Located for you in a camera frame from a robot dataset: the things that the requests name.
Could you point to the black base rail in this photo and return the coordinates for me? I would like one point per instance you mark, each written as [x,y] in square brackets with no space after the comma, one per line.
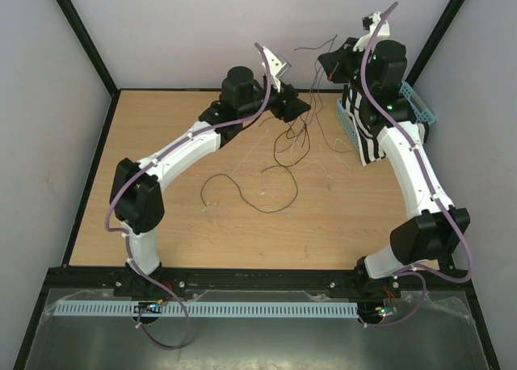
[185,282]

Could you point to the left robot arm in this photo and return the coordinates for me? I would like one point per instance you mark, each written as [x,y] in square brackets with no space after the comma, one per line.
[136,194]

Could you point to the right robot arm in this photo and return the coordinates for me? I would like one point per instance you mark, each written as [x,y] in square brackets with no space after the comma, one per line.
[386,126]

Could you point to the light blue slotted cable duct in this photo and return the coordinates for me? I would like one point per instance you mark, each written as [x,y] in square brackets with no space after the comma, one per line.
[207,309]

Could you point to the black white striped cloth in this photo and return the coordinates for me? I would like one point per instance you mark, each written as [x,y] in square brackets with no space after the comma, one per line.
[363,123]

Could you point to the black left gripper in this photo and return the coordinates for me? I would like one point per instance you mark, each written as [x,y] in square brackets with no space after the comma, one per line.
[293,105]

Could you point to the light blue perforated basket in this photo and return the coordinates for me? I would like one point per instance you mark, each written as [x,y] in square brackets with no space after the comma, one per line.
[404,107]

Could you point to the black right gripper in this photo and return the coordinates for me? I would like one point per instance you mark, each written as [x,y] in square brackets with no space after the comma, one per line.
[335,62]

